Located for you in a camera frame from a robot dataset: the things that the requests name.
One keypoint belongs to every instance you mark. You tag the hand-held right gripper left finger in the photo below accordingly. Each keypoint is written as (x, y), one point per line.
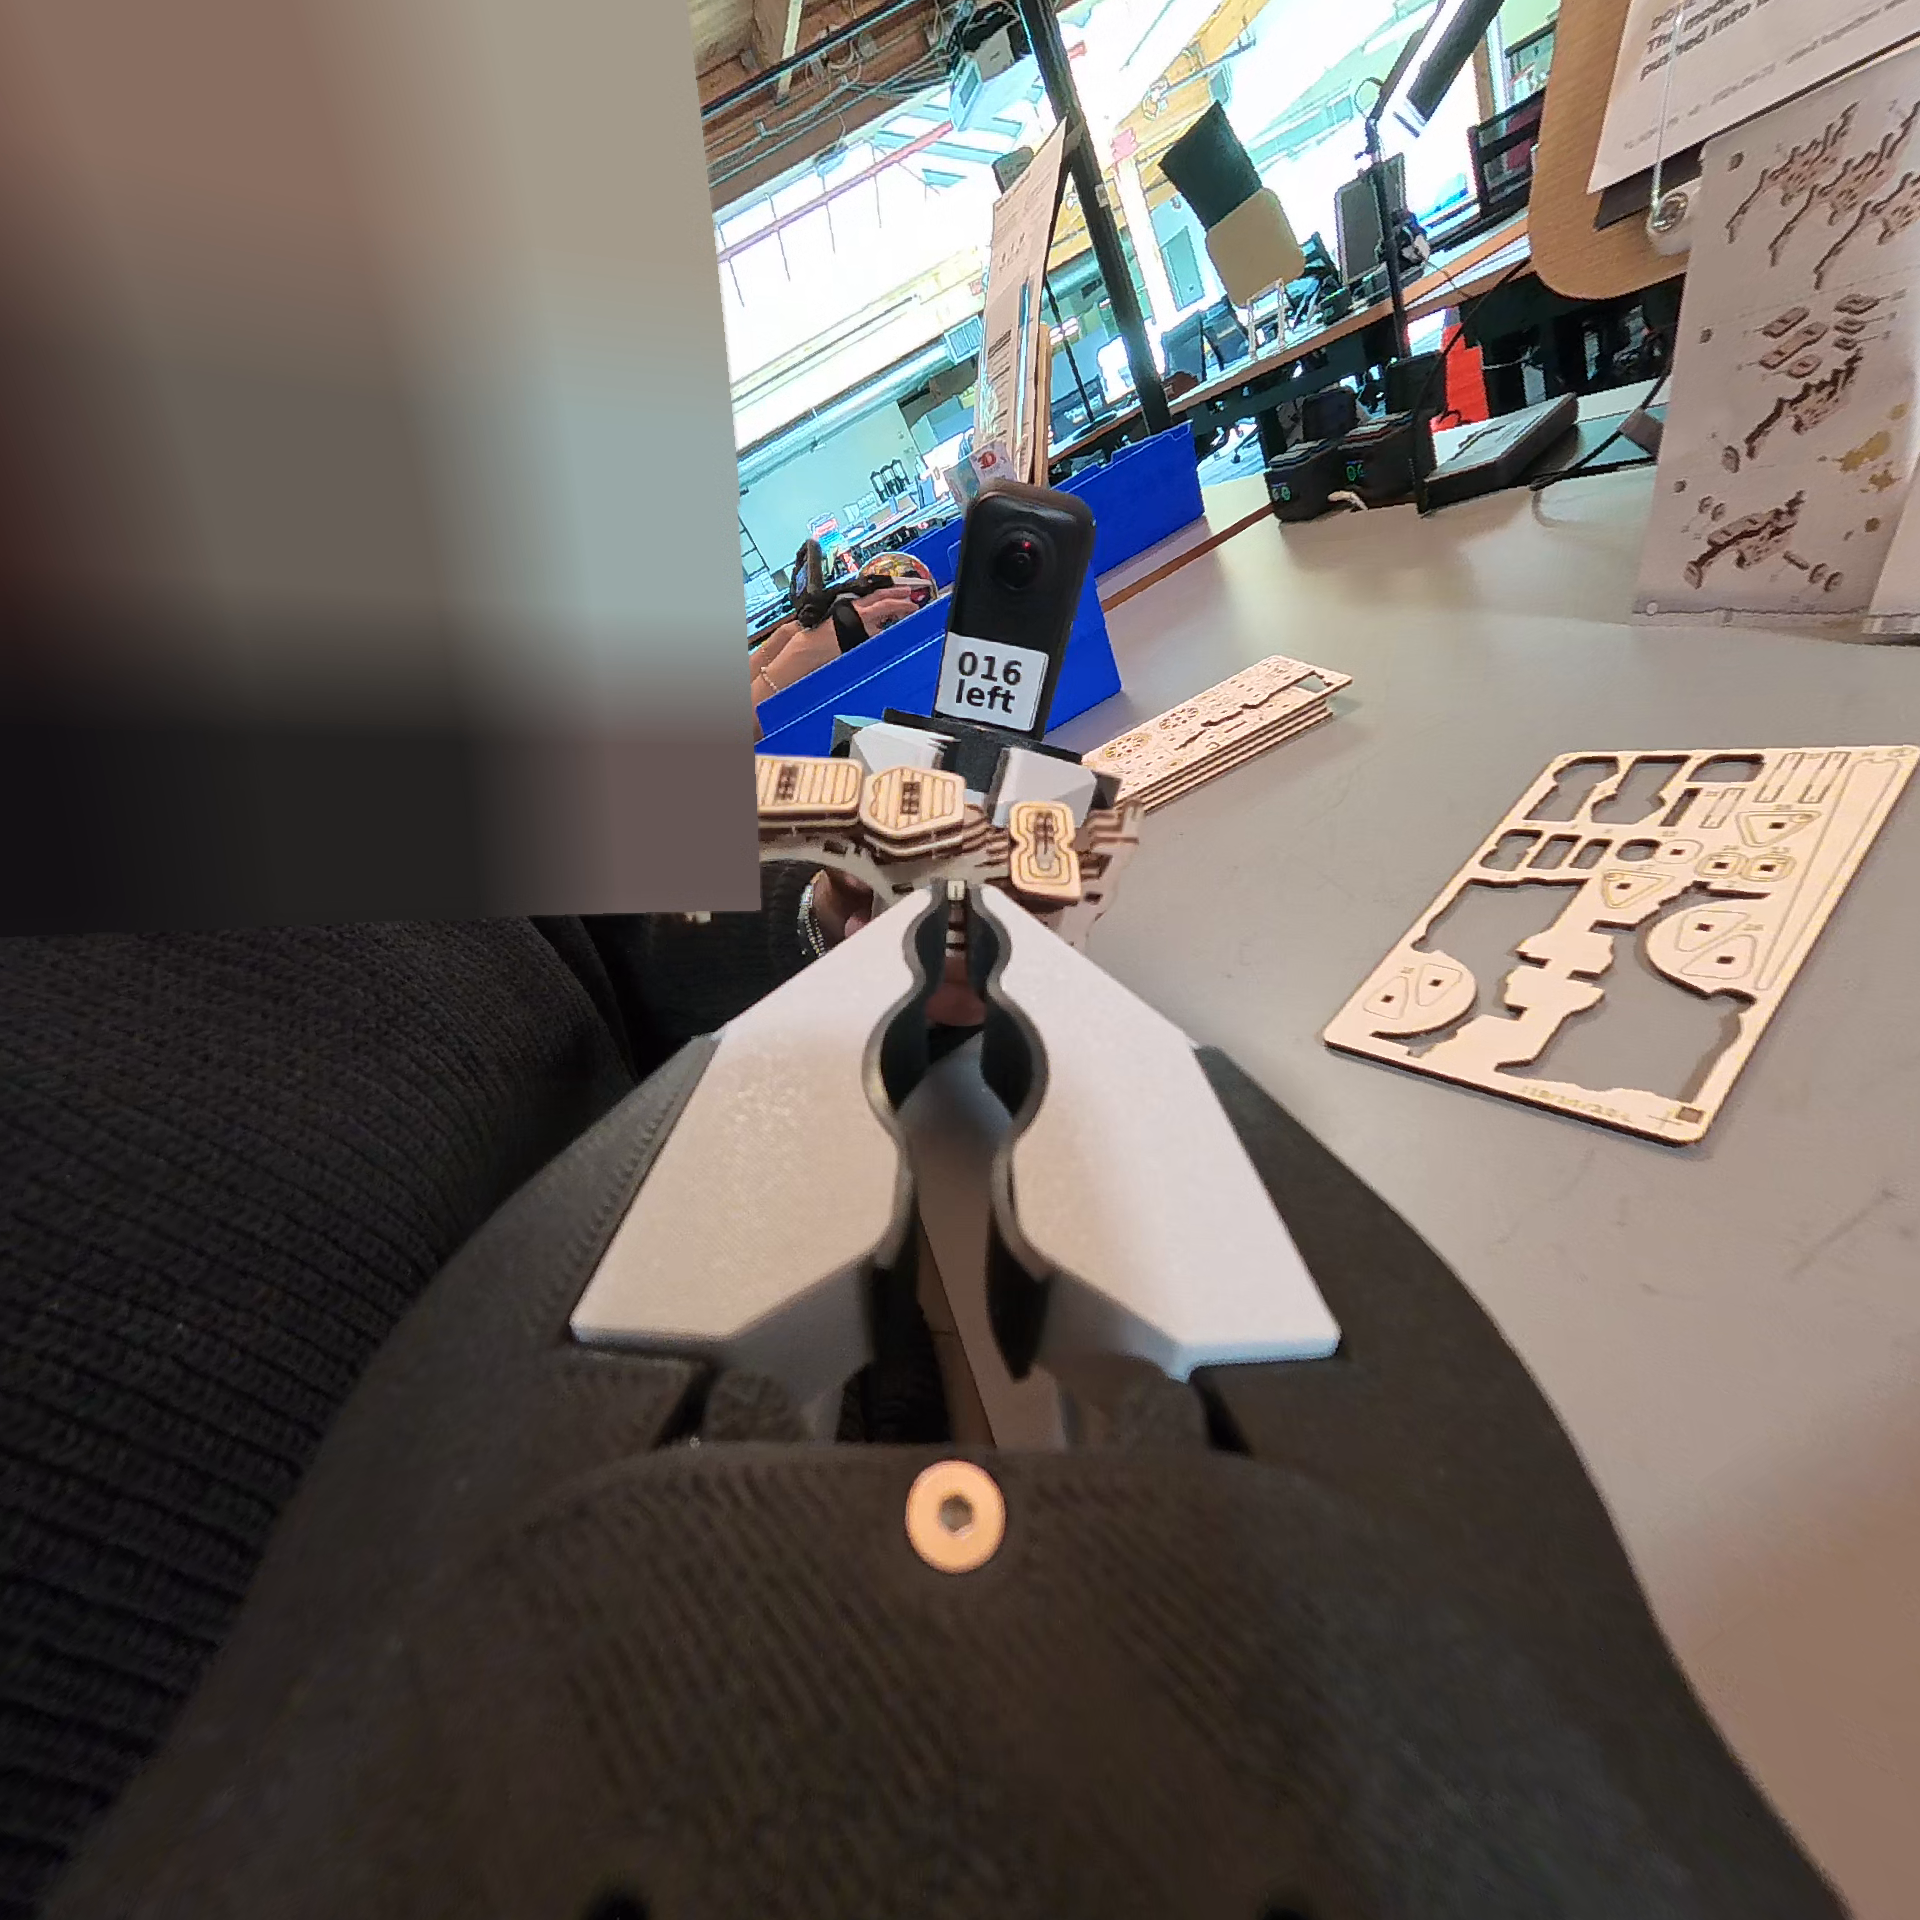
(750, 1200)

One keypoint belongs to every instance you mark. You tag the printed assembly instruction sheet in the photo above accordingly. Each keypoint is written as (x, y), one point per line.
(1787, 376)

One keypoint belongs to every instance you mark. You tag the black support pillar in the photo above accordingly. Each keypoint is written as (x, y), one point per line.
(1102, 211)

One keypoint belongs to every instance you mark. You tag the flat black device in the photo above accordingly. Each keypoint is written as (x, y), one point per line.
(1500, 451)

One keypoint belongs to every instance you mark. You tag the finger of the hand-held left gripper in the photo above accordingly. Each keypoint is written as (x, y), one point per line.
(1039, 774)
(902, 744)

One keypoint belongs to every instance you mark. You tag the stack of wooden puzzle sheets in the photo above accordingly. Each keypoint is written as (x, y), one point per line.
(1214, 724)

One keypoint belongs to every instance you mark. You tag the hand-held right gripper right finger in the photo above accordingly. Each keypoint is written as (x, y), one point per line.
(1155, 1200)

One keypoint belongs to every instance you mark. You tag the white text paper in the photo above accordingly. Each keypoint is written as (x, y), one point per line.
(1757, 77)

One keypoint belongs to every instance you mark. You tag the blue plastic bin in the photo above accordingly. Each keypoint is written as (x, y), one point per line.
(1141, 480)

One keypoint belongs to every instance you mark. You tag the another person's forearm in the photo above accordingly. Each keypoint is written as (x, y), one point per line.
(819, 638)

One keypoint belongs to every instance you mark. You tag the person's left hand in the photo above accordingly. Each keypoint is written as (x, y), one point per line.
(858, 909)

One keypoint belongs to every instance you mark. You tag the long background workbench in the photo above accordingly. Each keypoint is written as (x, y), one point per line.
(1349, 323)

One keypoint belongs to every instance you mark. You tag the black and white chair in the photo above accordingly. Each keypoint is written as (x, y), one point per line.
(1233, 195)

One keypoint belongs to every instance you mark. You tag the punched wooden puzzle sheet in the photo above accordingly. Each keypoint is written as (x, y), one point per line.
(1621, 945)

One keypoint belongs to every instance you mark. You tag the wooden puzzle model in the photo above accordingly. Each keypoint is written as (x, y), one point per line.
(931, 825)

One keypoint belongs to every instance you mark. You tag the rounded wooden board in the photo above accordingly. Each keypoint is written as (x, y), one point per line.
(1575, 149)

